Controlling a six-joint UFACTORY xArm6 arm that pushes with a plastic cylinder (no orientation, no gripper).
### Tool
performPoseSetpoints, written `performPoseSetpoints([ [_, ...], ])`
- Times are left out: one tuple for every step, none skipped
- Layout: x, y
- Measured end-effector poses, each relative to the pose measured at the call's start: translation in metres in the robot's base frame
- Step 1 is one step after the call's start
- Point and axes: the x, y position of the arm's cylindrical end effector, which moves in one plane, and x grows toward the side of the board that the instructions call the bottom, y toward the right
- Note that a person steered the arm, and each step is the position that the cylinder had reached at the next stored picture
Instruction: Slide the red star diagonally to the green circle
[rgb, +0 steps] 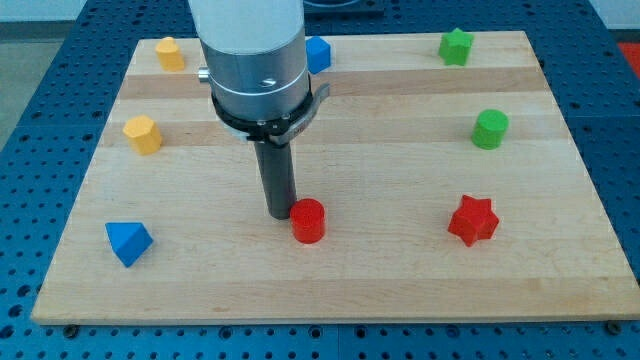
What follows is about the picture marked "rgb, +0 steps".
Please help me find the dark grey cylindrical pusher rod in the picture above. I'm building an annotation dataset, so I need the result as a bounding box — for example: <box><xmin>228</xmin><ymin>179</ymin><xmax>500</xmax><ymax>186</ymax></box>
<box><xmin>254</xmin><ymin>142</ymin><xmax>297</xmax><ymax>220</ymax></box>

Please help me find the black clamp ring with lever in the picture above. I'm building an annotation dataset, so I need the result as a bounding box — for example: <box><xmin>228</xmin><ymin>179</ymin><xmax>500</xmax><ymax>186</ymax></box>
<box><xmin>211</xmin><ymin>83</ymin><xmax>330</xmax><ymax>146</ymax></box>

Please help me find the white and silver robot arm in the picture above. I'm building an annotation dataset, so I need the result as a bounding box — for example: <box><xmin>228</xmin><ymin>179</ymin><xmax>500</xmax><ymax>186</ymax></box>
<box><xmin>189</xmin><ymin>0</ymin><xmax>330</xmax><ymax>219</ymax></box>

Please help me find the green star block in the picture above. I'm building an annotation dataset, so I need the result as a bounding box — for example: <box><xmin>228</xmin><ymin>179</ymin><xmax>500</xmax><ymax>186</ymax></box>
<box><xmin>438</xmin><ymin>28</ymin><xmax>475</xmax><ymax>66</ymax></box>

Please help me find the red star block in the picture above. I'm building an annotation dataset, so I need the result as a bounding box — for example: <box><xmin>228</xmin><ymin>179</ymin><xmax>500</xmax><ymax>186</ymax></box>
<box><xmin>447</xmin><ymin>194</ymin><xmax>500</xmax><ymax>247</ymax></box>

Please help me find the red cylinder block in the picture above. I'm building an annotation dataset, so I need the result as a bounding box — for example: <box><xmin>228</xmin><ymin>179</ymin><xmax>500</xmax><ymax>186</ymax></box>
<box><xmin>290</xmin><ymin>198</ymin><xmax>326</xmax><ymax>244</ymax></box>

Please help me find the blue cube block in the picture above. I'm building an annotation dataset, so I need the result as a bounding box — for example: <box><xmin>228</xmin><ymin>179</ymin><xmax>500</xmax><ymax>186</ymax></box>
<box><xmin>306</xmin><ymin>36</ymin><xmax>331</xmax><ymax>74</ymax></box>

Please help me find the yellow rounded block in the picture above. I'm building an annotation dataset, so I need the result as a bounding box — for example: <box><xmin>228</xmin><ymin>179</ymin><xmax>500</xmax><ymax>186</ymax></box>
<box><xmin>155</xmin><ymin>37</ymin><xmax>185</xmax><ymax>72</ymax></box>

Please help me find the yellow hexagon block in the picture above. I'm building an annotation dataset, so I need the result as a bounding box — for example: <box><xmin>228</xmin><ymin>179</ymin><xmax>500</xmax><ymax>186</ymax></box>
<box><xmin>123</xmin><ymin>115</ymin><xmax>163</xmax><ymax>155</ymax></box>

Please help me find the blue triangular prism block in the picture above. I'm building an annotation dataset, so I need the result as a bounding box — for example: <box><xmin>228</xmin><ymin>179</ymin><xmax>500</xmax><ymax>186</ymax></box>
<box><xmin>105</xmin><ymin>222</ymin><xmax>153</xmax><ymax>268</ymax></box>

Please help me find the light wooden board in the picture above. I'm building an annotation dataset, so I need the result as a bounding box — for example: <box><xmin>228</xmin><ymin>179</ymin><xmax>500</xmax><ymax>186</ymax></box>
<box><xmin>32</xmin><ymin>31</ymin><xmax>639</xmax><ymax>325</ymax></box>

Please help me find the green cylinder block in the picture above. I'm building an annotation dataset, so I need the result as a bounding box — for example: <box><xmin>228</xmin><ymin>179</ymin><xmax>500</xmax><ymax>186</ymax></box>
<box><xmin>471</xmin><ymin>109</ymin><xmax>509</xmax><ymax>150</ymax></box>

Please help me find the black base plate at back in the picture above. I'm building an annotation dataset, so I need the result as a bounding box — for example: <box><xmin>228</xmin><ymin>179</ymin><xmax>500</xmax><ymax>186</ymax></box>
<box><xmin>303</xmin><ymin>0</ymin><xmax>386</xmax><ymax>15</ymax></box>

